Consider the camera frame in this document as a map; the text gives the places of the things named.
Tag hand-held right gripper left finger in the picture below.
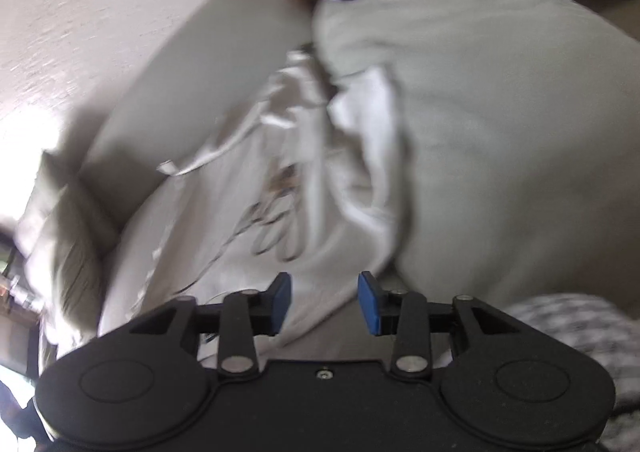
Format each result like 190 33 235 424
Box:
129 272 293 378

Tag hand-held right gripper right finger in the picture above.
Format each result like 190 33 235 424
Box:
357 271 521 378

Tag white hoodie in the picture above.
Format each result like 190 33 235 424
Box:
97 46 417 364

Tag checkered cloth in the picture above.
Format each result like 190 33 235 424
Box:
504 294 640 452

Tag grey sofa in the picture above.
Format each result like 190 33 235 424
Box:
80 0 640 368

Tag beige pillow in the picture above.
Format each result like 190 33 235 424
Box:
14 151 122 337

